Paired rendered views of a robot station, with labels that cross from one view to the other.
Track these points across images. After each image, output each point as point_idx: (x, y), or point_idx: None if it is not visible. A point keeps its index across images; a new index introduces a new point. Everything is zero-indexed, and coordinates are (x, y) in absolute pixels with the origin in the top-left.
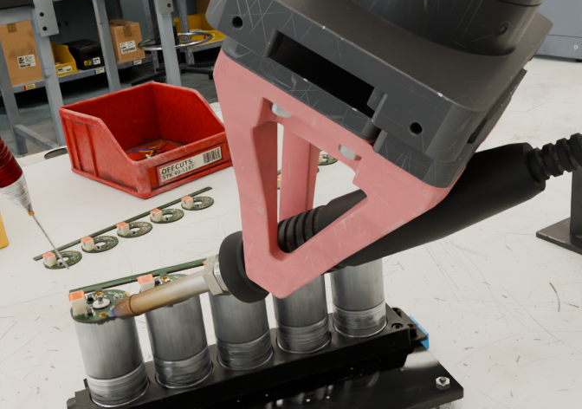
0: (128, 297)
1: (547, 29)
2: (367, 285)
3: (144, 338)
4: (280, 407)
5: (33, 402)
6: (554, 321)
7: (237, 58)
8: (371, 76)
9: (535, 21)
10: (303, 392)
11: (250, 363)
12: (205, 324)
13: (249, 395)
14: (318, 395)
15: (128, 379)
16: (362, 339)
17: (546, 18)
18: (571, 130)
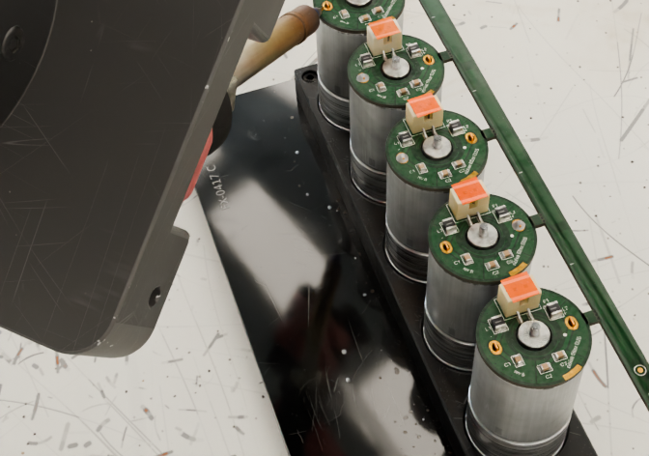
0: (290, 12)
1: (6, 324)
2: (477, 387)
3: (589, 123)
4: (332, 314)
5: (429, 26)
6: None
7: None
8: None
9: (28, 296)
10: (366, 345)
11: (387, 250)
12: (633, 204)
13: (367, 271)
14: (355, 366)
15: (326, 95)
16: (456, 422)
17: (92, 341)
18: None
